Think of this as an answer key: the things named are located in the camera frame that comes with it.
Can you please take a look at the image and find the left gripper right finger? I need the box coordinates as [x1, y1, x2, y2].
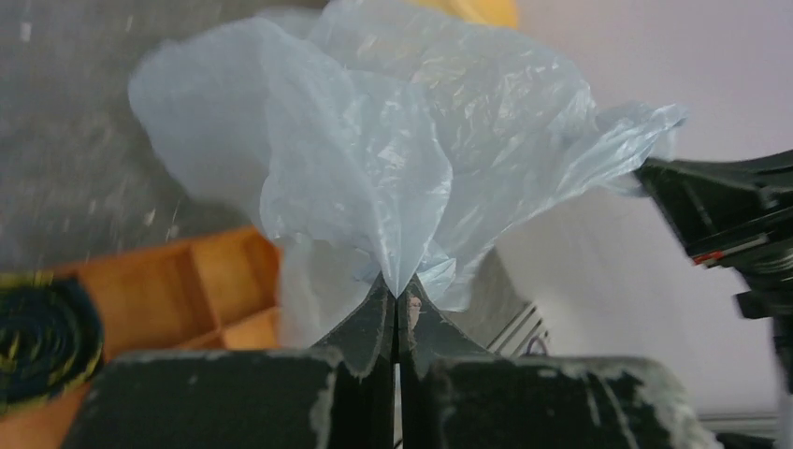
[397, 279, 717, 448]

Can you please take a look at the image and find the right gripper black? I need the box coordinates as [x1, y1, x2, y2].
[634, 150, 793, 324]

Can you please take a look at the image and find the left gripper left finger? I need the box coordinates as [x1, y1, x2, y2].
[63, 279, 395, 448]

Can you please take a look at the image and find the light blue plastic trash bag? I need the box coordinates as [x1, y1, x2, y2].
[128, 1, 686, 347]

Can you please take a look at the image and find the yellow round trash bin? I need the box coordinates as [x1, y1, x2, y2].
[412, 0, 520, 29]

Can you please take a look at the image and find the orange compartment tray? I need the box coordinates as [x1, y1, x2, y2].
[0, 225, 283, 449]

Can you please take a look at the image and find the aluminium frame rail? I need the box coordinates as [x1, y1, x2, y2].
[486, 303, 551, 357]

